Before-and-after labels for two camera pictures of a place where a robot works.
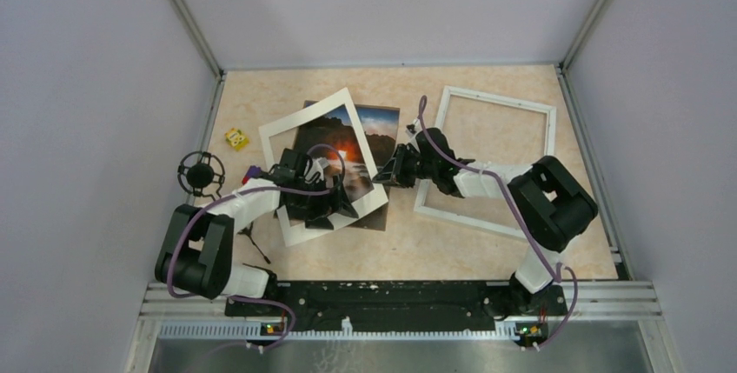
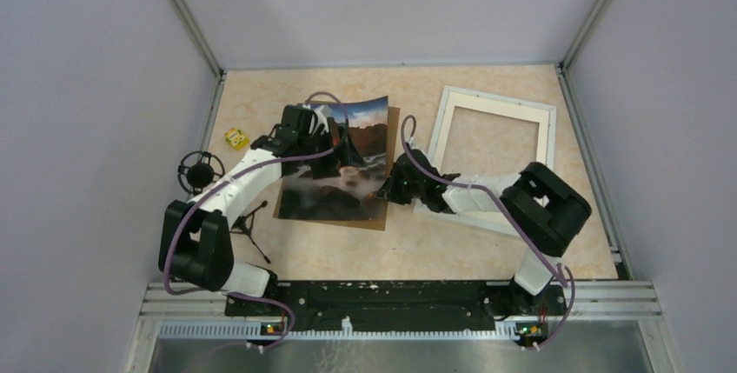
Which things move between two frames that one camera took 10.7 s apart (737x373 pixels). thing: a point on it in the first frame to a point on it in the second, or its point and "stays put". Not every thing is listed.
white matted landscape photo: x=294 y=229 to x=491 y=217
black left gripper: x=328 y=203 to x=329 y=167
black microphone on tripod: x=202 y=173 stays put
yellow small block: x=235 y=138 stays put
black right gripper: x=393 y=173 to x=388 y=190
